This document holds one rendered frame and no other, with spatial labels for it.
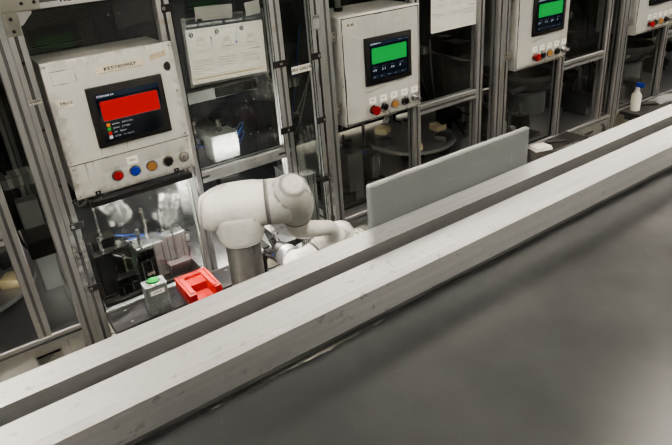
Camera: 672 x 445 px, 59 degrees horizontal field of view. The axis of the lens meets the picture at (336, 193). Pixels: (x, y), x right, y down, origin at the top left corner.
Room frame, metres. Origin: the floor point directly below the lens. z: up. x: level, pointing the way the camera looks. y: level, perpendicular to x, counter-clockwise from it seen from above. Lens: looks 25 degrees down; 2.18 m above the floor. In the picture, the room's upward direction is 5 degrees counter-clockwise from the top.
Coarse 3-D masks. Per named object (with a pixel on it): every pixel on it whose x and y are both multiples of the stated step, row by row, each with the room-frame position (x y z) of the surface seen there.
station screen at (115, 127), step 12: (156, 84) 1.97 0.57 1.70; (96, 96) 1.87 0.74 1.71; (108, 96) 1.89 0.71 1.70; (120, 96) 1.91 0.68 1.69; (108, 120) 1.88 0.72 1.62; (120, 120) 1.90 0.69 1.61; (132, 120) 1.92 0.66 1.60; (144, 120) 1.94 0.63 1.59; (156, 120) 1.96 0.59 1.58; (108, 132) 1.87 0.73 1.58; (120, 132) 1.89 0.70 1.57; (132, 132) 1.91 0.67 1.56; (144, 132) 1.93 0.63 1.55
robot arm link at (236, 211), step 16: (208, 192) 1.50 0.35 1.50; (224, 192) 1.48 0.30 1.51; (240, 192) 1.48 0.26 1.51; (256, 192) 1.48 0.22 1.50; (208, 208) 1.46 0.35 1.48; (224, 208) 1.45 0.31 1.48; (240, 208) 1.45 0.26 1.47; (256, 208) 1.45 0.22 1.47; (208, 224) 1.45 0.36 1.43; (224, 224) 1.44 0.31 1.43; (240, 224) 1.44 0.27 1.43; (256, 224) 1.45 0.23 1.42; (224, 240) 1.45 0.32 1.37; (240, 240) 1.44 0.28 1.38; (256, 240) 1.46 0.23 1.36; (240, 256) 1.45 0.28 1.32; (256, 256) 1.47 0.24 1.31; (240, 272) 1.45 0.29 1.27; (256, 272) 1.46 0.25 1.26
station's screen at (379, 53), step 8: (384, 40) 2.51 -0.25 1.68; (392, 40) 2.53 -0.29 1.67; (400, 40) 2.55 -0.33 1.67; (376, 48) 2.48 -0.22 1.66; (384, 48) 2.51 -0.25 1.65; (392, 48) 2.53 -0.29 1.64; (400, 48) 2.55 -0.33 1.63; (376, 56) 2.48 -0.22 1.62; (384, 56) 2.50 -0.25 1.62; (392, 56) 2.53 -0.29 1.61; (400, 56) 2.55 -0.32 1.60; (376, 64) 2.48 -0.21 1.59; (384, 64) 2.50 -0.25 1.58; (392, 64) 2.53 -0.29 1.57; (400, 64) 2.55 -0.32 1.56; (408, 64) 2.58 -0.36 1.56; (376, 72) 2.48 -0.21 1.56; (384, 72) 2.50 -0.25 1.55; (392, 72) 2.53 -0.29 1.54; (400, 72) 2.55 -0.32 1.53
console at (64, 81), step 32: (32, 64) 2.00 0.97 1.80; (64, 64) 1.85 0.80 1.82; (96, 64) 1.90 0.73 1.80; (128, 64) 1.95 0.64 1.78; (160, 64) 2.01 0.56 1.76; (64, 96) 1.84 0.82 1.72; (64, 128) 1.82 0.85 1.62; (96, 128) 1.86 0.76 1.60; (64, 160) 1.92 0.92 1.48; (96, 160) 1.86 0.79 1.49; (128, 160) 1.92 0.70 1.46; (160, 160) 1.97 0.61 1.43; (192, 160) 2.04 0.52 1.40
